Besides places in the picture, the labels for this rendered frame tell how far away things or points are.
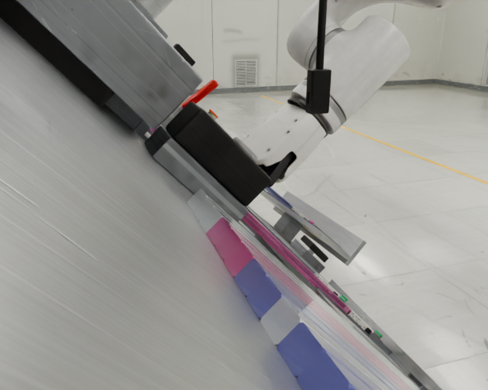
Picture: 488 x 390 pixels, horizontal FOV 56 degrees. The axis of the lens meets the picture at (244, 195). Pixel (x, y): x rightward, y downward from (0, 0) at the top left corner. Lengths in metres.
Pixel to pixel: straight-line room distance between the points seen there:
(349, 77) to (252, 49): 7.97
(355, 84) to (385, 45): 0.06
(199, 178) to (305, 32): 0.42
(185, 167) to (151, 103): 0.05
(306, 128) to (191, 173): 0.33
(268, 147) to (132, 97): 0.33
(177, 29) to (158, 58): 7.92
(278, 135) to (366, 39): 0.17
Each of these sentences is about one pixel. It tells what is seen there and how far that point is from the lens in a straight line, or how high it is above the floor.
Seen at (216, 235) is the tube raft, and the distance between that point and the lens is 0.21.
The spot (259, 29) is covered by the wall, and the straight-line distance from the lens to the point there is 8.63.
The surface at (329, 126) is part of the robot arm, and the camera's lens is 0.65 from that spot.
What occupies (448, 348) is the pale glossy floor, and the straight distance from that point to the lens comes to 2.05.
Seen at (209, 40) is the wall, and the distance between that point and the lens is 8.36.
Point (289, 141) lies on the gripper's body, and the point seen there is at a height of 1.04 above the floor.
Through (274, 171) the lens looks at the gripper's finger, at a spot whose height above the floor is 1.00.
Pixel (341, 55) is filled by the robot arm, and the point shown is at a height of 1.15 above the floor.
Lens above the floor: 1.19
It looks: 20 degrees down
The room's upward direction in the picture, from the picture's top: straight up
